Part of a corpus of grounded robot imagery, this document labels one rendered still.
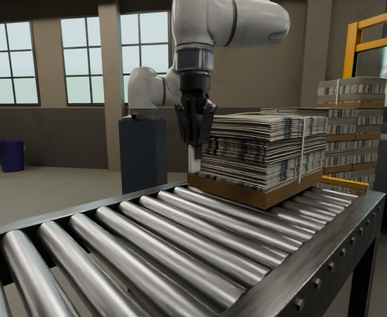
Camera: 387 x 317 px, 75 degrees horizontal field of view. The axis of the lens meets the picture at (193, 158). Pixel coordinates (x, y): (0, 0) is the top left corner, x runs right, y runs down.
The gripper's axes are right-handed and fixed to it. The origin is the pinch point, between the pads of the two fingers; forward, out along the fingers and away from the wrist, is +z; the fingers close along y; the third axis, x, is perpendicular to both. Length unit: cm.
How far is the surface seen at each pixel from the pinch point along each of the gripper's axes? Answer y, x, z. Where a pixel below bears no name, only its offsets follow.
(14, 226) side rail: 19.0, 36.0, 12.9
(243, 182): -7.5, -10.8, 6.7
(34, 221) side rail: 19.4, 32.3, 12.9
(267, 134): -14.1, -10.1, -6.4
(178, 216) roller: -0.3, 5.7, 13.5
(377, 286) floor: -24, -132, 93
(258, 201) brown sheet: -12.6, -10.2, 10.6
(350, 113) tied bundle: 10, -163, -10
